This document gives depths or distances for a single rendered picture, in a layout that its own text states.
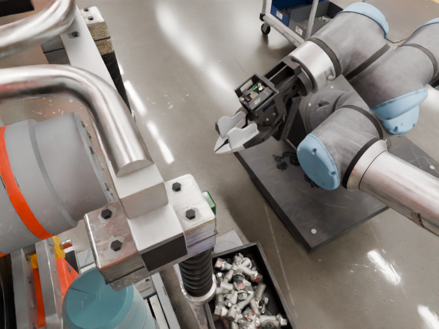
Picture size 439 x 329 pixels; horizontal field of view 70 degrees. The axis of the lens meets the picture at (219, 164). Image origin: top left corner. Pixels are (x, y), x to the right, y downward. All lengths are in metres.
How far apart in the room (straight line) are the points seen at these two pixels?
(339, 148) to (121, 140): 0.67
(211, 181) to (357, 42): 0.97
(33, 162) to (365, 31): 0.55
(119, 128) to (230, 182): 1.23
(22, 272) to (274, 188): 0.73
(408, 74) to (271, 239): 0.84
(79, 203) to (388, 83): 0.53
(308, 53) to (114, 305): 0.49
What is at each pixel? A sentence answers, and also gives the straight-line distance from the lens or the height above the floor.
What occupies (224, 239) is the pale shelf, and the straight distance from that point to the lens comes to 0.79.
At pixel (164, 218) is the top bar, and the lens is 0.21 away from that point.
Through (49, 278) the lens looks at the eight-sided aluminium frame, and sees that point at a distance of 0.64.
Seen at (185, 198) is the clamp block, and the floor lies 0.95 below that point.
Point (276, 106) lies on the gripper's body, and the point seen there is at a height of 0.79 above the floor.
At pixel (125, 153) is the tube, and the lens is 0.20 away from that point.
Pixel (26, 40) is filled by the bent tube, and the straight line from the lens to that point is 0.37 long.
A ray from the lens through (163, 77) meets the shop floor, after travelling 2.03.
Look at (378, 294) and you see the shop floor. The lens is 1.33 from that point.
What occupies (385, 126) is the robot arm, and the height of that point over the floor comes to 0.60.
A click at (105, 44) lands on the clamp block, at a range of 0.51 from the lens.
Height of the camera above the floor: 1.16
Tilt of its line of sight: 51 degrees down
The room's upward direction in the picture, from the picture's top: straight up
